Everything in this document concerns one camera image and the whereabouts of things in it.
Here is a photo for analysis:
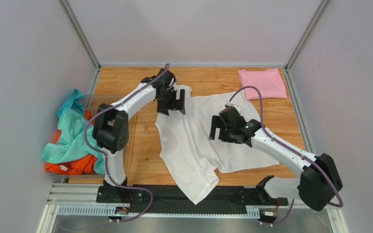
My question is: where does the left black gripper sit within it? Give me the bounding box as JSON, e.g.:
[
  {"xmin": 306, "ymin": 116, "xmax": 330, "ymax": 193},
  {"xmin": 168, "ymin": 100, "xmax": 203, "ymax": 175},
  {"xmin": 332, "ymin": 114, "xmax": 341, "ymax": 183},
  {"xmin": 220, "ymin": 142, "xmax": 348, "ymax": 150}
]
[{"xmin": 158, "ymin": 88, "xmax": 187, "ymax": 116}]

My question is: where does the white t shirt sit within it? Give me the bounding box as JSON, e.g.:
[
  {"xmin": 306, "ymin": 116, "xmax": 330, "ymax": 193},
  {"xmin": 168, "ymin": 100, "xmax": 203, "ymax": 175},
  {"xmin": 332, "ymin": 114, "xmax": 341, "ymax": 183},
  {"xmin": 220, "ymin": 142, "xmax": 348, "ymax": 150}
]
[{"xmin": 155, "ymin": 85, "xmax": 279, "ymax": 203}]

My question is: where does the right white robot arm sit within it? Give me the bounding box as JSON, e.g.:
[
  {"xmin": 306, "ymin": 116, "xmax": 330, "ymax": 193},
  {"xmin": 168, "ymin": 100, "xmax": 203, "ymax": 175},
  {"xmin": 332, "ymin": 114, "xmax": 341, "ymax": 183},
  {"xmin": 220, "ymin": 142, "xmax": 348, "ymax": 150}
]
[{"xmin": 209, "ymin": 105, "xmax": 343, "ymax": 211}]

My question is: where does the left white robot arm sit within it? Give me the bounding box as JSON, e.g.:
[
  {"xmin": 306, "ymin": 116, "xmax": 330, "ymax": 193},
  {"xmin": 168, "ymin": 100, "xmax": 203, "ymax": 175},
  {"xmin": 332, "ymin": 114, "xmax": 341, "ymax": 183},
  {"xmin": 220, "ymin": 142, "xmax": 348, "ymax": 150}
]
[{"xmin": 92, "ymin": 65, "xmax": 186, "ymax": 195}]

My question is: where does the folded pink t shirt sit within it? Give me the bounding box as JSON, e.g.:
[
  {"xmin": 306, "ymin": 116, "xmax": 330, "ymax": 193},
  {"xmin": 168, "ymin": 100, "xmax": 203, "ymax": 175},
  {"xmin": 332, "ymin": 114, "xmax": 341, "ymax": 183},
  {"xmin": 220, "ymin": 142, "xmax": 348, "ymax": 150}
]
[{"xmin": 238, "ymin": 68, "xmax": 287, "ymax": 99}]

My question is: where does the clear plastic bin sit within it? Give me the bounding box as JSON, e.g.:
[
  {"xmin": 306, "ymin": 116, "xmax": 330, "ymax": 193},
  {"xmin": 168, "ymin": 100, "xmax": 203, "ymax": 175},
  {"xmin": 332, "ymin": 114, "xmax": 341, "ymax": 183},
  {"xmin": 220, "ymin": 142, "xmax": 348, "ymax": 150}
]
[{"xmin": 80, "ymin": 95, "xmax": 137, "ymax": 168}]

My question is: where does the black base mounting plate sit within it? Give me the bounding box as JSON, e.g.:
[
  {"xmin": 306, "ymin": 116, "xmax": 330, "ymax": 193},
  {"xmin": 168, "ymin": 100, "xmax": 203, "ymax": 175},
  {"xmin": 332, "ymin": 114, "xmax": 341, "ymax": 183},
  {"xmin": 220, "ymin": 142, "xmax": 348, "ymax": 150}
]
[{"xmin": 96, "ymin": 183, "xmax": 289, "ymax": 215}]

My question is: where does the teal blue t shirt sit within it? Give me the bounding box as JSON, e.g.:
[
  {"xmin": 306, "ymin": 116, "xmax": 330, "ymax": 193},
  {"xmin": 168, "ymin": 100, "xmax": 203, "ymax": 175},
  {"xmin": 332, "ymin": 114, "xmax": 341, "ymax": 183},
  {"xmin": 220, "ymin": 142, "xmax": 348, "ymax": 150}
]
[{"xmin": 56, "ymin": 89, "xmax": 85, "ymax": 118}]

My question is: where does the orange t shirt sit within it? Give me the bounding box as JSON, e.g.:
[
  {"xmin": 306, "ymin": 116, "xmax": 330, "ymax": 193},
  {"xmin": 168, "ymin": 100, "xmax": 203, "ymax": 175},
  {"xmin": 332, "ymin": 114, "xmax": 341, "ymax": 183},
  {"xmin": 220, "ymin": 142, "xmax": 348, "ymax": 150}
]
[{"xmin": 45, "ymin": 110, "xmax": 99, "ymax": 176}]

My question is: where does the mint green t shirt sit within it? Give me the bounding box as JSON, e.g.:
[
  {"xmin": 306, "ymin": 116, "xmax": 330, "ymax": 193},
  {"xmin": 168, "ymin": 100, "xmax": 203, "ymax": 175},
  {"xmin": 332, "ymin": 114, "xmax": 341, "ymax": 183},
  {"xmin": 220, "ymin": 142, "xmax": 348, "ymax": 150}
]
[{"xmin": 41, "ymin": 108, "xmax": 110, "ymax": 175}]

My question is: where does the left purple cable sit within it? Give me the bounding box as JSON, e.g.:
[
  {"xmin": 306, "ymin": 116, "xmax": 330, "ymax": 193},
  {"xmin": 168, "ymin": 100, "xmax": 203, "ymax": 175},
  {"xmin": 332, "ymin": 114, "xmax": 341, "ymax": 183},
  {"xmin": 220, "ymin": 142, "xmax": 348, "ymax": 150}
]
[{"xmin": 83, "ymin": 63, "xmax": 171, "ymax": 223}]

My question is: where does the purple cable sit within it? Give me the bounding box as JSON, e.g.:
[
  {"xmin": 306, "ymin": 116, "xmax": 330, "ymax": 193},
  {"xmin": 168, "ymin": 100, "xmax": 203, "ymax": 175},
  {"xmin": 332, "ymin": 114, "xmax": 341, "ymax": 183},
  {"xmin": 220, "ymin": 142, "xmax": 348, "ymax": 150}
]
[
  {"xmin": 228, "ymin": 85, "xmax": 344, "ymax": 226},
  {"xmin": 83, "ymin": 63, "xmax": 171, "ymax": 223}
]

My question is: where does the aluminium frame rail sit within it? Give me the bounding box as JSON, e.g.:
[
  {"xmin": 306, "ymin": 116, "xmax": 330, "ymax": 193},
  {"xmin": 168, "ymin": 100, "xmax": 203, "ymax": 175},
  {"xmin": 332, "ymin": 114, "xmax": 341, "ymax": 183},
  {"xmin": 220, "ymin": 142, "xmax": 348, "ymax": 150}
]
[{"xmin": 36, "ymin": 182, "xmax": 349, "ymax": 233}]

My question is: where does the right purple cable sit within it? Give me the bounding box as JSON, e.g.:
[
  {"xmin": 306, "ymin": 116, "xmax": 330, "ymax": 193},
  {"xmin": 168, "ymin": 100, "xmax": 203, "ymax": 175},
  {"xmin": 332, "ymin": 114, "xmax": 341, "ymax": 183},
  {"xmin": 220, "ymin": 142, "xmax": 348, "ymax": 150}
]
[{"xmin": 228, "ymin": 85, "xmax": 344, "ymax": 226}]

